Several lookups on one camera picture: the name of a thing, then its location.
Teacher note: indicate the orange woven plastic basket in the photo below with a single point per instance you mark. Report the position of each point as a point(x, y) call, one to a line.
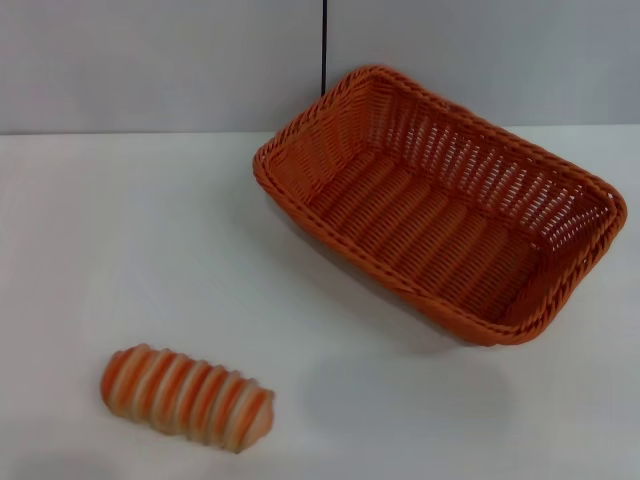
point(415, 220)

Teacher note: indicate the orange white striped bread roll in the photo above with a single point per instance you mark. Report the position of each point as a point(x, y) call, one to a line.
point(185, 395)

